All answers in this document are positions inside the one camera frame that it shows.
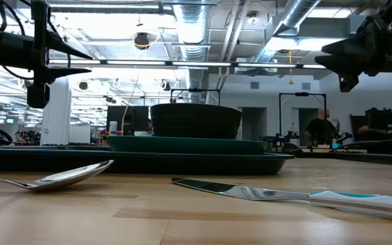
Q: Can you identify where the small black frame stand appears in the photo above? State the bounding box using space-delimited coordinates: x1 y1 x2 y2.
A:
169 88 221 106

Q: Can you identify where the white pillar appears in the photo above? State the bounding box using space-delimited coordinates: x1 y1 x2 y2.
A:
40 76 72 146

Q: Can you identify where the dark green serving tray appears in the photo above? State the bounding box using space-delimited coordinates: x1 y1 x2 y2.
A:
0 146 296 176

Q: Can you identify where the black table edge rail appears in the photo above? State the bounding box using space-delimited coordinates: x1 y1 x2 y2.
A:
293 149 392 167

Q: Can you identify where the dark grey bowl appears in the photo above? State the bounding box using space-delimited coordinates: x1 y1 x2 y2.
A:
150 103 243 140

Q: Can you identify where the silver slanted ventilation duct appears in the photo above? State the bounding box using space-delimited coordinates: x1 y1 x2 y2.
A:
249 0 323 64

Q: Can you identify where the yellow hanging cord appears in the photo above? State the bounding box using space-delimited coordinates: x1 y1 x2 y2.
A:
287 50 295 86

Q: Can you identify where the green plate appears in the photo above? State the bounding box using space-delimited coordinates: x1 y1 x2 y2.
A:
106 135 269 156

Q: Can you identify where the person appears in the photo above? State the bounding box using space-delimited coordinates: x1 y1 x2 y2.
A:
305 108 340 148

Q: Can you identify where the silver vertical ventilation duct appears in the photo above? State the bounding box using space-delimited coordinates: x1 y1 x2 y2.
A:
172 0 211 105

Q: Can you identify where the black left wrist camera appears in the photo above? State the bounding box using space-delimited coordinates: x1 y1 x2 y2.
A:
27 84 50 110

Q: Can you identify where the knife with white teal handle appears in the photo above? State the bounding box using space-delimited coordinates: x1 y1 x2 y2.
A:
171 177 392 216

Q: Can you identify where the long ceiling light bar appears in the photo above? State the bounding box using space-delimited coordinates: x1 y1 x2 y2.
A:
48 59 327 70

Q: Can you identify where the tall black frame stand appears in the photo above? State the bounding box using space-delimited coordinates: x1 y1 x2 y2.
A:
278 92 327 147

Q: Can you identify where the silver metal spoon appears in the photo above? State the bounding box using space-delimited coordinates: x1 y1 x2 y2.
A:
0 159 114 192

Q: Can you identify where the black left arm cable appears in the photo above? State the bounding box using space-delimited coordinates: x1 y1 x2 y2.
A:
0 0 71 81

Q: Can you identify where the black ceiling camera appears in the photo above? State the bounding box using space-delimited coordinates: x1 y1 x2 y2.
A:
133 32 150 50

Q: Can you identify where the black monitor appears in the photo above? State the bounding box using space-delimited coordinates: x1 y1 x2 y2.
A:
106 105 150 136

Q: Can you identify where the black crate stack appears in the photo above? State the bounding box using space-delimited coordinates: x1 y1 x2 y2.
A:
349 108 392 156

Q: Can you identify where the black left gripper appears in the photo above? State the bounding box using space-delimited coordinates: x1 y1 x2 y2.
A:
0 0 93 86

